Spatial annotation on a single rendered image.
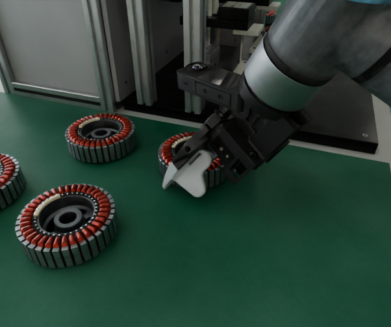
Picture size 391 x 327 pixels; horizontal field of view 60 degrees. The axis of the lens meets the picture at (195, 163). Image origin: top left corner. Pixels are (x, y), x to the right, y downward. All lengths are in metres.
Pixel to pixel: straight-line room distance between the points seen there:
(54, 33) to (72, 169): 0.29
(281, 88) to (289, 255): 0.20
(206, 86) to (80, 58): 0.35
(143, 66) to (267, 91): 0.35
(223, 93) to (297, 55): 0.12
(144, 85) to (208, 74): 0.25
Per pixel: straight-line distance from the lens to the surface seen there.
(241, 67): 0.82
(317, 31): 0.29
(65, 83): 0.76
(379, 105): 0.81
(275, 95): 0.33
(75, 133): 0.57
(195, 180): 0.44
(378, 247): 0.46
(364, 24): 0.29
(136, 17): 0.63
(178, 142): 0.52
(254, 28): 0.75
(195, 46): 0.59
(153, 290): 0.38
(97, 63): 0.67
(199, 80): 0.42
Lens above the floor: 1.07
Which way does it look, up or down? 36 degrees down
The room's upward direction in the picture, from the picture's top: straight up
